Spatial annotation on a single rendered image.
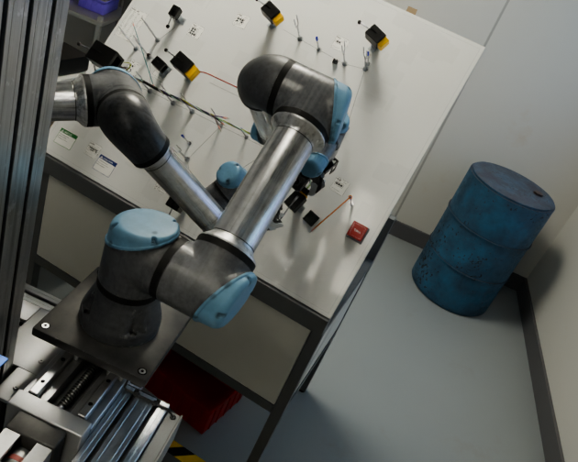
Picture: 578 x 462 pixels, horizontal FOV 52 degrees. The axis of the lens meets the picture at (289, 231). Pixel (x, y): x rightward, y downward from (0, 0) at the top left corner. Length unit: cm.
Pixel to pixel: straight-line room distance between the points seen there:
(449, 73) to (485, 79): 207
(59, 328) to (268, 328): 101
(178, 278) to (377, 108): 118
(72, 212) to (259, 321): 80
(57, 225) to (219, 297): 147
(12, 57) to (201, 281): 45
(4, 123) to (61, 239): 162
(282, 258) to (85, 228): 78
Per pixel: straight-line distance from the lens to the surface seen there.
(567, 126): 428
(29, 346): 124
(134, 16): 233
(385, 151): 197
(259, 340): 207
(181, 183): 138
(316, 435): 275
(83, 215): 228
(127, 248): 101
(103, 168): 215
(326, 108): 114
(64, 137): 224
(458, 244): 380
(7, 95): 79
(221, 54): 216
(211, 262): 100
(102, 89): 138
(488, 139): 424
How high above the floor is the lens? 196
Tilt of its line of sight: 30 degrees down
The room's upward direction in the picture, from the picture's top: 23 degrees clockwise
